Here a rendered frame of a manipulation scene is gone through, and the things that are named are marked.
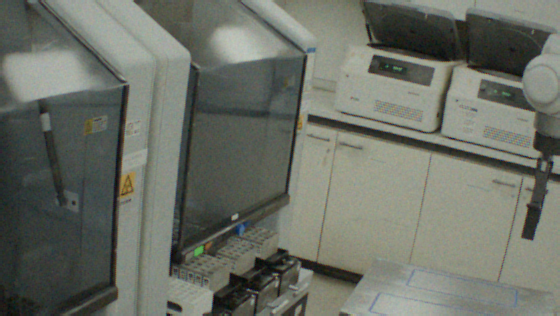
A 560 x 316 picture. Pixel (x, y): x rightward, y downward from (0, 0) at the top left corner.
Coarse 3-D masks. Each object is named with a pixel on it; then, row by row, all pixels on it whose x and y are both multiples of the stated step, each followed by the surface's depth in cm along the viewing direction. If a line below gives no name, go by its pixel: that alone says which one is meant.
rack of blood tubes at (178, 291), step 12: (168, 276) 188; (168, 288) 182; (180, 288) 183; (192, 288) 184; (168, 300) 178; (180, 300) 177; (192, 300) 178; (204, 300) 180; (168, 312) 179; (180, 312) 182; (192, 312) 176; (204, 312) 182
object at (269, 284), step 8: (264, 272) 213; (256, 280) 207; (264, 280) 207; (272, 280) 210; (248, 288) 204; (256, 288) 203; (264, 288) 205; (272, 288) 210; (256, 296) 202; (264, 296) 206; (272, 296) 211; (256, 304) 202; (264, 304) 207; (272, 304) 208; (280, 304) 208; (256, 312) 203; (272, 312) 203
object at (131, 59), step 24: (48, 0) 144; (72, 0) 146; (72, 24) 142; (96, 24) 144; (96, 48) 141; (120, 48) 142; (144, 48) 148; (120, 72) 139; (144, 72) 145; (144, 96) 147; (144, 120) 149; (144, 144) 151; (144, 168) 153; (120, 216) 148; (120, 240) 150; (120, 264) 152; (120, 288) 154; (96, 312) 153; (120, 312) 155
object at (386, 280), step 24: (384, 264) 229; (408, 264) 231; (360, 288) 209; (384, 288) 211; (408, 288) 212; (432, 288) 214; (456, 288) 216; (480, 288) 217; (504, 288) 219; (528, 288) 220; (360, 312) 194; (384, 312) 195; (408, 312) 196; (432, 312) 198; (456, 312) 199; (480, 312) 200; (504, 312) 201; (528, 312) 202; (552, 312) 203
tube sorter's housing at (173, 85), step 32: (96, 0) 155; (128, 0) 163; (256, 0) 220; (128, 32) 153; (160, 32) 159; (288, 32) 217; (160, 64) 151; (160, 96) 153; (160, 128) 156; (160, 160) 158; (160, 192) 161; (160, 224) 164; (256, 224) 232; (288, 224) 236; (160, 256) 167; (160, 288) 170
